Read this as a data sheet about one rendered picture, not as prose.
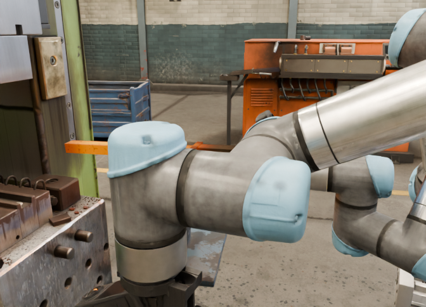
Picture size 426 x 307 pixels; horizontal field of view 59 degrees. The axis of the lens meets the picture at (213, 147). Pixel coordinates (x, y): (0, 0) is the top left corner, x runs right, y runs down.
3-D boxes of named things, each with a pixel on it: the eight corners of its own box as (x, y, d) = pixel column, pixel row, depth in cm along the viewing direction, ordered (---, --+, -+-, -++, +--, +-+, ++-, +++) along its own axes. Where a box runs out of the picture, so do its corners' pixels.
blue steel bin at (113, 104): (154, 130, 533) (151, 79, 511) (137, 147, 457) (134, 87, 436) (72, 128, 544) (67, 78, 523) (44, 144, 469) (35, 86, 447)
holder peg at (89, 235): (94, 239, 98) (93, 230, 97) (88, 245, 95) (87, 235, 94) (81, 236, 99) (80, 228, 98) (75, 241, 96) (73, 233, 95)
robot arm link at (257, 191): (316, 138, 39) (214, 130, 42) (306, 178, 28) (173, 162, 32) (310, 208, 41) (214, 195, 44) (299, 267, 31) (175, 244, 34)
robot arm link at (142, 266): (97, 238, 38) (146, 205, 45) (101, 277, 39) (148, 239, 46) (160, 257, 35) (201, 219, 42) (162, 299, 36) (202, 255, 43)
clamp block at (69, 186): (82, 198, 107) (80, 177, 105) (62, 212, 100) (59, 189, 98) (47, 193, 111) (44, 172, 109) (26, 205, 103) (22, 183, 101)
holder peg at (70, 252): (75, 255, 91) (74, 245, 90) (68, 262, 88) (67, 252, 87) (61, 252, 92) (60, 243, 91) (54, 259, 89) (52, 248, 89)
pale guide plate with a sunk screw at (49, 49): (68, 94, 115) (61, 37, 110) (47, 99, 107) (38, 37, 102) (62, 94, 116) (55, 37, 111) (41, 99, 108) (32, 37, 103)
